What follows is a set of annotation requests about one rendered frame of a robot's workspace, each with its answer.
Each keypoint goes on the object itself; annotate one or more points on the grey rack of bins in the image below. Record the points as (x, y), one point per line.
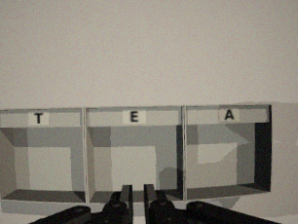
(229, 152)

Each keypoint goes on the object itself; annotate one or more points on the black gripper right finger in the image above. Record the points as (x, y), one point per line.
(163, 212)

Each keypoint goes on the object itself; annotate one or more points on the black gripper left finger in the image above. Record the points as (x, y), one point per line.
(120, 206)

